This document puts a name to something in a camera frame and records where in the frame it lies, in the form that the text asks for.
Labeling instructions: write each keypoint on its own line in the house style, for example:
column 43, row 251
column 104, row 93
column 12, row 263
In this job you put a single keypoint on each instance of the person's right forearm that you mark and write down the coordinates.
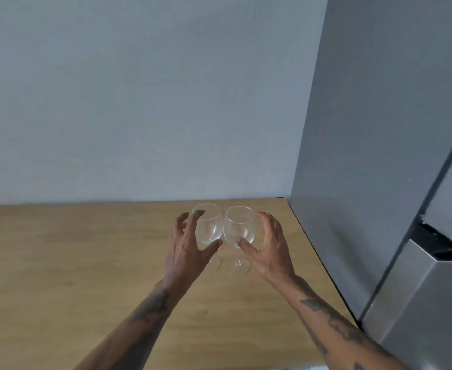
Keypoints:
column 334, row 327

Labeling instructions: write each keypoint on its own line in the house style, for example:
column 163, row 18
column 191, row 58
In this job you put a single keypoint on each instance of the person's right hand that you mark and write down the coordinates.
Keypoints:
column 274, row 258

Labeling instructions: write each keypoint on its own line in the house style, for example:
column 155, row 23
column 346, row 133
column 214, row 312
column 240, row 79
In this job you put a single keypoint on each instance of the grey refrigerator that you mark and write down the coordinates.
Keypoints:
column 364, row 150

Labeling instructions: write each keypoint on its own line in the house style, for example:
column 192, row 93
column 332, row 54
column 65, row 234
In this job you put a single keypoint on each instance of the person's left forearm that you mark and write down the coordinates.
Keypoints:
column 133, row 335

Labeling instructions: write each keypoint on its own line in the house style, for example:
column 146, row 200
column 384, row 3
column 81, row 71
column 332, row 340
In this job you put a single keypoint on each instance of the person's left hand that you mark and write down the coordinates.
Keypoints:
column 187, row 258

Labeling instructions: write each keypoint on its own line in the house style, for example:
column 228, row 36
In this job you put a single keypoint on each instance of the clear wine glass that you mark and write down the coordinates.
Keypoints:
column 237, row 227
column 208, row 227

